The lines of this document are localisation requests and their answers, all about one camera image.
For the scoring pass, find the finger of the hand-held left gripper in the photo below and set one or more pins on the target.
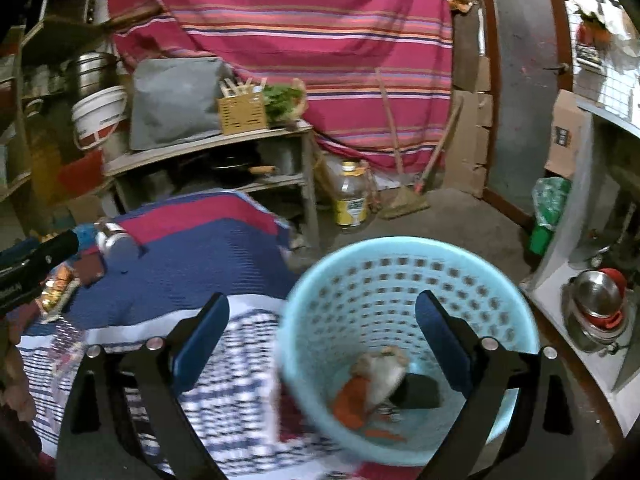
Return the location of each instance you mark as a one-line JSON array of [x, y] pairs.
[[45, 255]]

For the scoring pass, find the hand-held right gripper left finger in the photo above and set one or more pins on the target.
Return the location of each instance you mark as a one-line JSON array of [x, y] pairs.
[[200, 345]]

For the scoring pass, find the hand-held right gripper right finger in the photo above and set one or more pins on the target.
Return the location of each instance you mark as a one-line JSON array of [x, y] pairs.
[[442, 345]]

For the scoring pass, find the orange gold foil wrapper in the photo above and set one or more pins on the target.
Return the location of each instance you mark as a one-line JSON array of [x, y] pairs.
[[57, 282]]

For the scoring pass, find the maroon scouring pad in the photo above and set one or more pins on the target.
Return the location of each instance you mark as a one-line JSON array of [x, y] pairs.
[[90, 267]]

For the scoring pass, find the beige cloth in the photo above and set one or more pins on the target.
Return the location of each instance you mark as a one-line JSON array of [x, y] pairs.
[[382, 377]]

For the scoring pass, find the small orange wrapper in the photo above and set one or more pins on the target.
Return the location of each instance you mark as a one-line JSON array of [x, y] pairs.
[[382, 433]]

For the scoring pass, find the large orange wrapper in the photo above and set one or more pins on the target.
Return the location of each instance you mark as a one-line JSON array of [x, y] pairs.
[[350, 402]]

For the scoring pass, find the light blue plastic basket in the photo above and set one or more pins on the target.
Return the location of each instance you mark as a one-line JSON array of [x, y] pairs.
[[350, 285]]

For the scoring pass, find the white label jar steel lid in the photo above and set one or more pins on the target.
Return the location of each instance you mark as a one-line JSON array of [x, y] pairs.
[[115, 245]]

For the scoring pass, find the red plastic basket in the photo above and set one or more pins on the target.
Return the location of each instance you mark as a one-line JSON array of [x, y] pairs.
[[80, 172]]

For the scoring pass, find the plaid red blue tablecloth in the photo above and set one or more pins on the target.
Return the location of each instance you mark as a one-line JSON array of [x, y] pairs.
[[200, 240]]

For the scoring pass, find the white plastic bucket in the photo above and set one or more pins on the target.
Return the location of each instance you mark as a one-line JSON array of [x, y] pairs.
[[97, 120]]

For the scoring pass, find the green plastic cup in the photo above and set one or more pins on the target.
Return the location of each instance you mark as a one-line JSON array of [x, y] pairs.
[[542, 240]]

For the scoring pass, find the wooden broom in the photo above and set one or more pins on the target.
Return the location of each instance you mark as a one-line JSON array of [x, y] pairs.
[[405, 202]]

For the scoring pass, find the grey concrete counter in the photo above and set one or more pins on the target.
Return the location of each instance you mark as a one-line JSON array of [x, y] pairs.
[[565, 260]]

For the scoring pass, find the stacked metal bowls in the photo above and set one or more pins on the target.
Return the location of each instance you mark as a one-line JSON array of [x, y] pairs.
[[595, 295]]

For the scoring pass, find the clear jug yellow label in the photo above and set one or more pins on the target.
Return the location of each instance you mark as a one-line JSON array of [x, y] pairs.
[[352, 195]]

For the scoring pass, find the black frying pan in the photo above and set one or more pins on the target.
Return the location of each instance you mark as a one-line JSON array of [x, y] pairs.
[[232, 167]]

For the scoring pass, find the steel cooking pot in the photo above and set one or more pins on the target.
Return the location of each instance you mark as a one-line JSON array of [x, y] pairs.
[[92, 77]]

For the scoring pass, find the green plastic bag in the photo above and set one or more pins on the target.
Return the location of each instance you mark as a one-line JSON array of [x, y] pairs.
[[550, 195]]

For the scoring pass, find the cardboard sheet stack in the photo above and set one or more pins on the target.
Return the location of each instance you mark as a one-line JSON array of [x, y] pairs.
[[467, 160]]

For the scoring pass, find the red bowl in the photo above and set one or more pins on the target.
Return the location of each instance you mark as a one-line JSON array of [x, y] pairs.
[[618, 280]]

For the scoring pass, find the wooden stick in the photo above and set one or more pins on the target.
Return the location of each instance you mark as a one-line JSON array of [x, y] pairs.
[[437, 152]]

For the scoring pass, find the grey fabric cover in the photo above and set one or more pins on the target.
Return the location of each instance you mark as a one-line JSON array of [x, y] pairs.
[[170, 105]]

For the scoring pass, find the small wooden table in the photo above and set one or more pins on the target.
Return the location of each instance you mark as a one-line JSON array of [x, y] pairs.
[[210, 142]]

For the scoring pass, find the grey metal container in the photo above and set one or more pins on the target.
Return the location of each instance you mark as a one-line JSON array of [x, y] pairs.
[[287, 158]]

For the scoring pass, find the wooden shelf unit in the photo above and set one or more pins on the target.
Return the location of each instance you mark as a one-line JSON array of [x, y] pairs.
[[55, 30]]

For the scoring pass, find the yellow utensil holder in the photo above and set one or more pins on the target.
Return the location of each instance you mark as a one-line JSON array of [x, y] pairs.
[[240, 115]]

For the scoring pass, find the printed cardboard box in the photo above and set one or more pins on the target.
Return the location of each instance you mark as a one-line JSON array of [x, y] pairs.
[[565, 135]]

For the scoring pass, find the wooden pole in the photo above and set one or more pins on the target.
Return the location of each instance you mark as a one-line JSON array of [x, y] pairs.
[[132, 19]]

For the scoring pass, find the grey metal tin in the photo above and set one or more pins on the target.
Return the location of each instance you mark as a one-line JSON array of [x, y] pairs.
[[67, 0]]

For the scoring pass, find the green leafy vegetable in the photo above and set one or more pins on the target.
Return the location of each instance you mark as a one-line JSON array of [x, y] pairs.
[[282, 100]]

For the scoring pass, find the grey metal door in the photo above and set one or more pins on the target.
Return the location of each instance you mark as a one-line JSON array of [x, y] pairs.
[[525, 85]]

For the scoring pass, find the pink striped hanging cloth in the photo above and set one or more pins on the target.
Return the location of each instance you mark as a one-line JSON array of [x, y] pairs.
[[300, 35]]

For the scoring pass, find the red orange flower ornament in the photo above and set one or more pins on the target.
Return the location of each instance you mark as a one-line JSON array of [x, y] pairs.
[[592, 30]]

